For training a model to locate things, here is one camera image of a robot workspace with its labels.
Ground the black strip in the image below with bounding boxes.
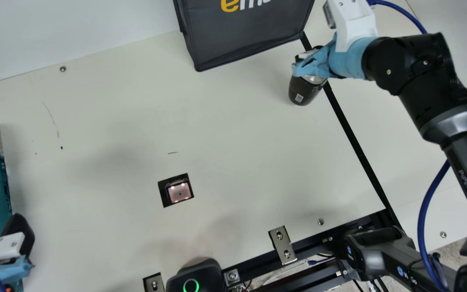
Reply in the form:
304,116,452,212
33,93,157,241
300,32,402,230

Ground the small square scanner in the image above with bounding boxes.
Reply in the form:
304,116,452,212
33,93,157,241
158,173,195,208

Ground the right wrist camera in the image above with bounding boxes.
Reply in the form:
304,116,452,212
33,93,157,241
323,0,379,52

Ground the dark grey bag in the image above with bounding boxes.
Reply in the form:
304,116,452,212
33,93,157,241
173,0,316,72

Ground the black device with green light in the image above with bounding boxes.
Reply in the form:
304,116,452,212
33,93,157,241
165,258,227,292

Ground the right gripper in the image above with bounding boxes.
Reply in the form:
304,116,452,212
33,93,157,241
291,34,376,80

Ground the dark coffee bottle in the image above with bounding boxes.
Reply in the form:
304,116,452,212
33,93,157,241
288,45,328,107

